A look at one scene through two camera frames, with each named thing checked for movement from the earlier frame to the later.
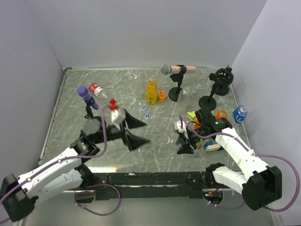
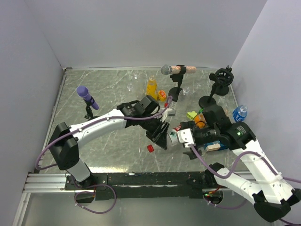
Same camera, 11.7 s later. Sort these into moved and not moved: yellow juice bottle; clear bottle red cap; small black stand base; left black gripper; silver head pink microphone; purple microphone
Moved: left black gripper; clear bottle red cap
Not moved: purple microphone; silver head pink microphone; yellow juice bottle; small black stand base
